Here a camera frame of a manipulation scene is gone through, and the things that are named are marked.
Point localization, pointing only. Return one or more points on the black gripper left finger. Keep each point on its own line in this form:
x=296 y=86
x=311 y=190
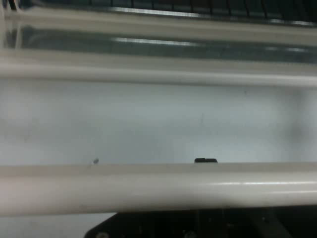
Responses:
x=153 y=225

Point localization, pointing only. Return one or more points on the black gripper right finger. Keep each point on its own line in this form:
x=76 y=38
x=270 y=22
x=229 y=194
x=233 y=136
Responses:
x=247 y=225

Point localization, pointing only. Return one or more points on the white toaster oven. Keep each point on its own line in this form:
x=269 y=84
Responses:
x=158 y=3

